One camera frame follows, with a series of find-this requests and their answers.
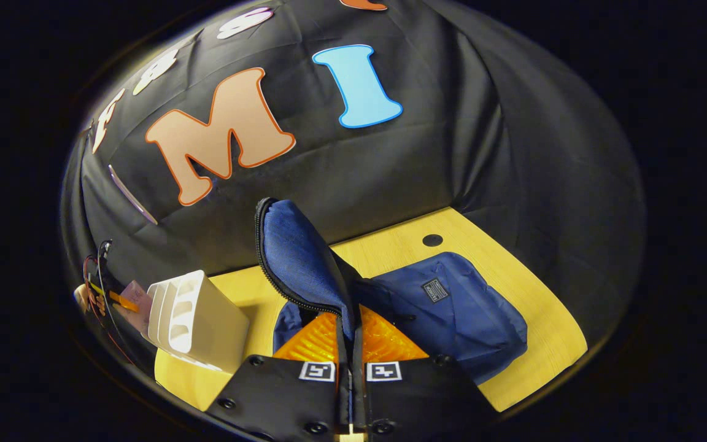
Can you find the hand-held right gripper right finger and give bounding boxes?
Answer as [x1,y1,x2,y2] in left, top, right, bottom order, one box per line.
[353,304,498,438]

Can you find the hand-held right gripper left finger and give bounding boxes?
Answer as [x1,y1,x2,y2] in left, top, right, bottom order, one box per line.
[205,310,341,440]

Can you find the pink cover book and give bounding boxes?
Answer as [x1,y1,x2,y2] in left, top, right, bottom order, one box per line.
[114,279,155,333]

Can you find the white bookshelf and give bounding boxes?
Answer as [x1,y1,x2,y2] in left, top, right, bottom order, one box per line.
[145,270,251,374]

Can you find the blue schoolbag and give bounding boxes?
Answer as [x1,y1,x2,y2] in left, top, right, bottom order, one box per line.
[254,196,529,386]

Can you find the black backdrop cloth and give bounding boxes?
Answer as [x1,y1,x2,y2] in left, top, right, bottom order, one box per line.
[59,0,646,344]

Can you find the black and red cable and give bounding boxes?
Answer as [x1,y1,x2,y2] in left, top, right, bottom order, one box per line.
[82,239,134,364]

